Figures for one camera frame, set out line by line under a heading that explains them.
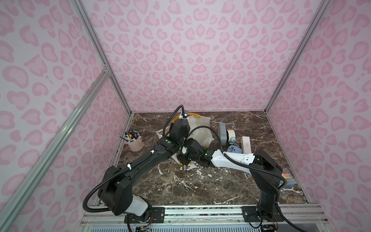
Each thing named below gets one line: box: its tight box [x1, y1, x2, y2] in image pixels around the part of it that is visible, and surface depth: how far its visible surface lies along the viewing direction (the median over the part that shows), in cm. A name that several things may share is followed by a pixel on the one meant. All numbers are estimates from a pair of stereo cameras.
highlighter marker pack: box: [281, 173, 295, 186], surface depth 86 cm
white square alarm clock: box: [241, 136, 252, 155], surface depth 95 cm
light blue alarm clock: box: [227, 145, 243, 154], surface depth 96 cm
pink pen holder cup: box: [124, 130, 144, 152], surface depth 92 cm
